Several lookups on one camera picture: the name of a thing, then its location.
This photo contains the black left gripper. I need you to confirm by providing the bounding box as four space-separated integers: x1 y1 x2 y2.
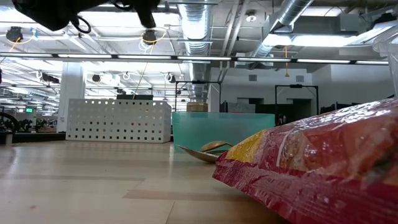
12 0 108 32

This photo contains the silver metal spoon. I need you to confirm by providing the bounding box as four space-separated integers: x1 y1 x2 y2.
177 144 220 164

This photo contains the long ceiling light strip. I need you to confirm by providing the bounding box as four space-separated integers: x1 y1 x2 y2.
0 52 389 65

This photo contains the white perforated storage bin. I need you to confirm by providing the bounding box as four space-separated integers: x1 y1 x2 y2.
65 98 172 144

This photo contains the teal translucent plastic tray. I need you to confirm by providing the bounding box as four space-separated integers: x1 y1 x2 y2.
171 111 276 153

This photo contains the red Maruchan ramen packet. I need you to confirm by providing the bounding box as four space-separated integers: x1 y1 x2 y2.
212 98 398 224

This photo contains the black ceiling cord reel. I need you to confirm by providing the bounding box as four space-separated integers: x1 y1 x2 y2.
142 29 158 46
6 26 24 43

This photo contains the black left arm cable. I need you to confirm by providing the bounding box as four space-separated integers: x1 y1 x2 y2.
70 0 133 34

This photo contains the silver ventilation duct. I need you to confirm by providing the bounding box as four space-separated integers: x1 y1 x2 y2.
178 0 212 113
248 0 315 60

